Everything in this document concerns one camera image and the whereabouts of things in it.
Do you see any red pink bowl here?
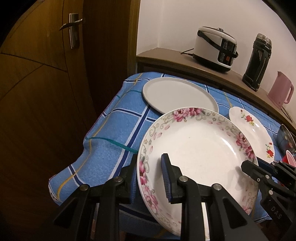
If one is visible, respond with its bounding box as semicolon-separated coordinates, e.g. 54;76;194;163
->
282;150;296;167

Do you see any stainless steel bowl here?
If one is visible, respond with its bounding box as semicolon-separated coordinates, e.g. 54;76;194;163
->
276;124;295;156

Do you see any red flower white plate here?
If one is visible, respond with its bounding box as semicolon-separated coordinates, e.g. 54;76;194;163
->
229;106;275;163

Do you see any pink floral large plate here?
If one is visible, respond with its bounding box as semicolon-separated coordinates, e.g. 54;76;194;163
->
137;108;258;235

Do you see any blue checked tablecloth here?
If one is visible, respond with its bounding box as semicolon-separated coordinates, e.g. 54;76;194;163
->
48;72;290;240

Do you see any pink electric kettle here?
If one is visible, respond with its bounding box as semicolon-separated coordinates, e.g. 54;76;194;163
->
267;71;294;109

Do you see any plain grey round plate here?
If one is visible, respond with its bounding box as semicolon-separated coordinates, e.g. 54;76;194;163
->
142;77;219;114

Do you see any black thermos flask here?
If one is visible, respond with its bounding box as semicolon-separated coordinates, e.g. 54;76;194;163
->
242;33;272;91

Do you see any brown wooden door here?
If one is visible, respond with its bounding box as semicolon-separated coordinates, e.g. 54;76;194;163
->
1;1;140;240

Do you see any white black rice cooker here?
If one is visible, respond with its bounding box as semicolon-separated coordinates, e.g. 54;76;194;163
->
192;27;238;72

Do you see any brown wooden cabinet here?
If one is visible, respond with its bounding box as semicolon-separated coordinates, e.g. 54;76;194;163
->
136;48;295;135

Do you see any black kettle cable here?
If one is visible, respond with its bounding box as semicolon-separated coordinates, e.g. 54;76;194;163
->
280;106;293;122

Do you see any metal door handle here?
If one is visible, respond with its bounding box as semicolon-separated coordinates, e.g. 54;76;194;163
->
59;13;84;49

